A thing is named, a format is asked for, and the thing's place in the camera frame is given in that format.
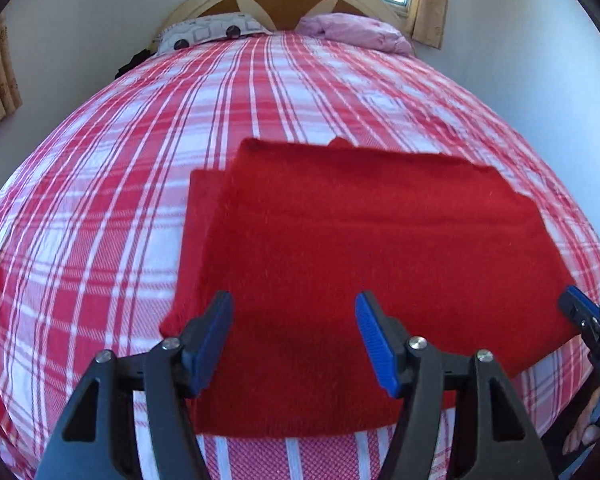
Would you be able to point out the grey patterned pillow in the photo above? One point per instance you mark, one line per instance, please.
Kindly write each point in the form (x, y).
(205, 32)

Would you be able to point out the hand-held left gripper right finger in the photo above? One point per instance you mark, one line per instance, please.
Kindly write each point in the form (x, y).
(375, 340)

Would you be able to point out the yellow window curtain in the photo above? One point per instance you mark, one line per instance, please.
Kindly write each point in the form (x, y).
(430, 5)

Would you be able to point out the pink pillow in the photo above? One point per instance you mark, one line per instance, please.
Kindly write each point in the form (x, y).
(355, 30)

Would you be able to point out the dark object beside bed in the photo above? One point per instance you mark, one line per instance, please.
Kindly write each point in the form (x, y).
(132, 62)

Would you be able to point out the red knitted sweater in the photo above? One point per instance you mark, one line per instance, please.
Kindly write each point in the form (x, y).
(355, 235)

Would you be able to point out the cream wooden headboard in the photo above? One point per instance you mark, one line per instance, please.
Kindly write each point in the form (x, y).
(280, 2)

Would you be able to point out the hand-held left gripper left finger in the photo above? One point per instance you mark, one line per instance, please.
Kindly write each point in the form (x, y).
(212, 340)

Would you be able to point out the bed with red plaid sheet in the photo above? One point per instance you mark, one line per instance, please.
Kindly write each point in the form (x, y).
(105, 185)

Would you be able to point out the person's right hand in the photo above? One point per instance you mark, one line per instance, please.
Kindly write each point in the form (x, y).
(587, 422)

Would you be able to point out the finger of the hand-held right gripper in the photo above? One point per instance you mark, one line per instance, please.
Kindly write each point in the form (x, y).
(577, 307)

